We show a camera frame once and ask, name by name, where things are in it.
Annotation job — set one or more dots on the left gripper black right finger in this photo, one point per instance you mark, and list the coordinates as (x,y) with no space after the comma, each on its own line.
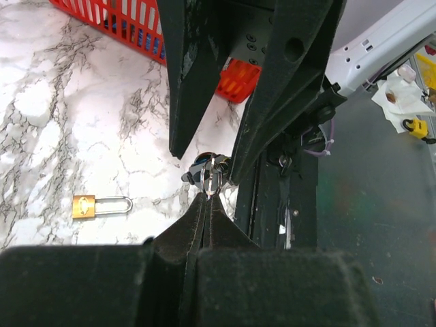
(219,231)

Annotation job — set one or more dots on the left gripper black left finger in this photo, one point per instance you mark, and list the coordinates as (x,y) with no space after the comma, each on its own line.
(180,243)

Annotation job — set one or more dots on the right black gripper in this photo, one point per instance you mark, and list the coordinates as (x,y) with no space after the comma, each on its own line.
(292,41)

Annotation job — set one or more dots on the small brass padlock with key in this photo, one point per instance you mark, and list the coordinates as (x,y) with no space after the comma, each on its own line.
(90,206)

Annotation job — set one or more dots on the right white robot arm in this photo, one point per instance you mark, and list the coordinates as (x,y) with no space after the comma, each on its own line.
(389,38)

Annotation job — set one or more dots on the red plastic basket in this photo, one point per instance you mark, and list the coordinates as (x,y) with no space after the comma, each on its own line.
(136,23)

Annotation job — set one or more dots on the white crumpled paper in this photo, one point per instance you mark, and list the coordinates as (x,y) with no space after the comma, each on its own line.
(400,98)

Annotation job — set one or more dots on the yellow padlock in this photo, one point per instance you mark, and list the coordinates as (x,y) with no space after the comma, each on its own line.
(418,128)

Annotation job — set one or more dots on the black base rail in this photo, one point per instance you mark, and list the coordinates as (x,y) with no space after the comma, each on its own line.
(276,205)

